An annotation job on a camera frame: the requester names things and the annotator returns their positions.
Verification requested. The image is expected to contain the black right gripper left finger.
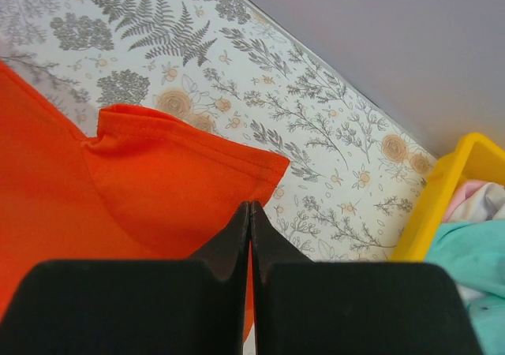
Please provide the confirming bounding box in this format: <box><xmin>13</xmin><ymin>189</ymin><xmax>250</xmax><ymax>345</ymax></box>
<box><xmin>1</xmin><ymin>203</ymin><xmax>251</xmax><ymax>354</ymax></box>

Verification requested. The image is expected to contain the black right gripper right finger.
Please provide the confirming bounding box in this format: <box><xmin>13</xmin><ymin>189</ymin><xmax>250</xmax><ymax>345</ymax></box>
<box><xmin>250</xmin><ymin>202</ymin><xmax>481</xmax><ymax>354</ymax></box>

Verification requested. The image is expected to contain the orange t-shirt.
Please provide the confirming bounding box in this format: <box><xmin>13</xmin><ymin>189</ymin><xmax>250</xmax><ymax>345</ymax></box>
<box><xmin>1</xmin><ymin>65</ymin><xmax>289</xmax><ymax>321</ymax></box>

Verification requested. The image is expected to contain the teal t-shirt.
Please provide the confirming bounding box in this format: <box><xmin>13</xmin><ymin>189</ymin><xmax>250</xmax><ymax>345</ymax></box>
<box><xmin>425</xmin><ymin>220</ymin><xmax>504</xmax><ymax>354</ymax></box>

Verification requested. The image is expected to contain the white cream garment in bin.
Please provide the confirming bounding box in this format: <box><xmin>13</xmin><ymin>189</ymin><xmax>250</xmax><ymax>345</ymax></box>
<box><xmin>440</xmin><ymin>179</ymin><xmax>505</xmax><ymax>303</ymax></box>

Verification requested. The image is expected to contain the yellow plastic bin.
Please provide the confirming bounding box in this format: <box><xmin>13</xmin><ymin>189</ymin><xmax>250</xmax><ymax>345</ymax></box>
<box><xmin>389</xmin><ymin>133</ymin><xmax>504</xmax><ymax>262</ymax></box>

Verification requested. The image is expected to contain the floral patterned table mat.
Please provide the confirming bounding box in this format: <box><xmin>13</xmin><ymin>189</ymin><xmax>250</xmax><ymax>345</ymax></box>
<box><xmin>1</xmin><ymin>0</ymin><xmax>434</xmax><ymax>261</ymax></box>

